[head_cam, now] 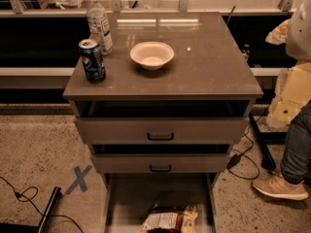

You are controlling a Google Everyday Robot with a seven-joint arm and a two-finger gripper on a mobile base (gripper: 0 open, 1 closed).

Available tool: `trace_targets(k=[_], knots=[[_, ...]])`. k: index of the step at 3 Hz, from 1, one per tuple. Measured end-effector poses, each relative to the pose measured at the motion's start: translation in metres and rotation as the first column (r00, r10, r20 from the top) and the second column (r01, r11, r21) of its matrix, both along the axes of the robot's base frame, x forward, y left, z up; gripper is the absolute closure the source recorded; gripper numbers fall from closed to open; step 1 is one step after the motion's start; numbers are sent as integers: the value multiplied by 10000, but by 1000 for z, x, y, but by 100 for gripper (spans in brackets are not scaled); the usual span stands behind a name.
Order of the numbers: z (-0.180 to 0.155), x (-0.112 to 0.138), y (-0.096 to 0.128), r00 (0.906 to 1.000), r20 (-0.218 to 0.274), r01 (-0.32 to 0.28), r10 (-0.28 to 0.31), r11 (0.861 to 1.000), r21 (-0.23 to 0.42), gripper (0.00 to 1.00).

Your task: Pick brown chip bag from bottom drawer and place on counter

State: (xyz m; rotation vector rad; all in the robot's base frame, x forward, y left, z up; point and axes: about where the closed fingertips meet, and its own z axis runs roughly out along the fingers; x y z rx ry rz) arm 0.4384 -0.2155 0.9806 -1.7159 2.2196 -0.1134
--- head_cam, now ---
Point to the black bar right floor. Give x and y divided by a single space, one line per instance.
268 162

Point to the bottom grey drawer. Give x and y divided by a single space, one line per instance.
130 197

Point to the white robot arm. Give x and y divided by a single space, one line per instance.
298 42

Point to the blue tape cross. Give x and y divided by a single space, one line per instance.
79 180

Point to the tan sneaker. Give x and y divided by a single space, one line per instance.
278 187

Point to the black bar floor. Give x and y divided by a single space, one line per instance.
268 162
44 221

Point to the grey drawer cabinet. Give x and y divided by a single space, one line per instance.
207 65

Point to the brown chip bag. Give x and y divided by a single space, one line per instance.
166 219

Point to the blue pepsi can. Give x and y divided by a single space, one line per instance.
92 59

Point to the black bar left floor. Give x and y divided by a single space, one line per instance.
44 221

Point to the grey drawer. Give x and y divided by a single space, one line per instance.
161 158
144 122
130 197

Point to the top grey drawer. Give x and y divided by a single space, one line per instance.
144 122

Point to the clear plastic water bottle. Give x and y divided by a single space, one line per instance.
99 27

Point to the middle grey drawer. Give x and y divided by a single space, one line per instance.
161 158

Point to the white paper bowl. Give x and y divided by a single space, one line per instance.
152 55

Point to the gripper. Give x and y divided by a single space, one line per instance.
299 36

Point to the metal railing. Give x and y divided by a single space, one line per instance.
181 0

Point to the blue jeans leg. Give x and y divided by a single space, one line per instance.
297 154

